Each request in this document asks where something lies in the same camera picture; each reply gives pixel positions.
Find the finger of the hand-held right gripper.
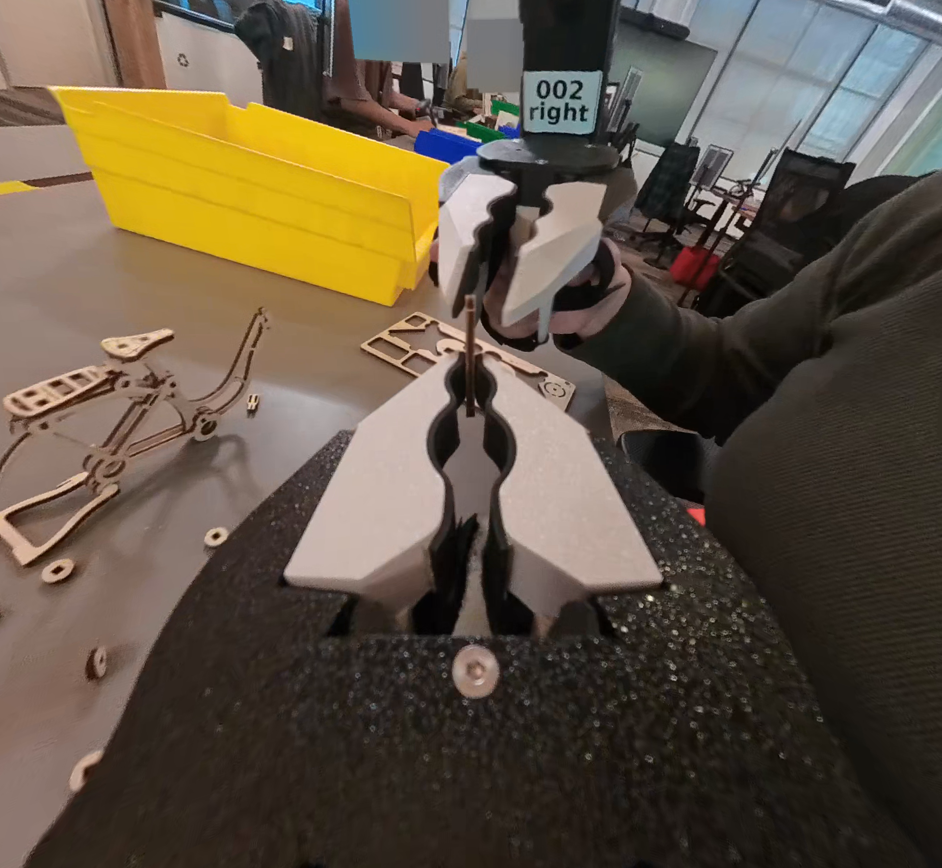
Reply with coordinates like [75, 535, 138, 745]
[438, 172, 518, 317]
[502, 180, 603, 345]

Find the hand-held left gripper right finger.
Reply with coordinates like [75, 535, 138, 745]
[478, 359, 665, 637]

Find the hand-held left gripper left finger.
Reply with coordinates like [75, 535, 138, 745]
[283, 359, 472, 626]

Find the small slotted wooden part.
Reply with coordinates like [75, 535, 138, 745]
[464, 296, 478, 419]

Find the person's right forearm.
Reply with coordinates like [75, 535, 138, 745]
[567, 172, 942, 442]

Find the emptied wooden parts sheet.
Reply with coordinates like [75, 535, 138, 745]
[361, 312, 575, 413]

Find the person's right hand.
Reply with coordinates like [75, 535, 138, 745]
[427, 235, 634, 355]

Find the blue plastic bin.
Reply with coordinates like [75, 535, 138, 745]
[414, 125, 487, 166]

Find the green plastic bin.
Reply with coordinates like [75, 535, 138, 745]
[464, 99, 523, 140]

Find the yellow plastic bin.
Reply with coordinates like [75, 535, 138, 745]
[50, 86, 451, 307]

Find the black mesh chair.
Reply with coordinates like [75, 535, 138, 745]
[725, 147, 858, 317]

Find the dark hanging jacket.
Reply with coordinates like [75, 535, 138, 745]
[234, 0, 328, 120]

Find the white recycling cabinet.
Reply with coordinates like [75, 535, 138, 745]
[155, 14, 266, 107]

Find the wooden pillar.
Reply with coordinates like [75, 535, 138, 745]
[84, 0, 166, 89]

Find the wooden bicycle model frame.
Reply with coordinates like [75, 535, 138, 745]
[0, 307, 269, 567]

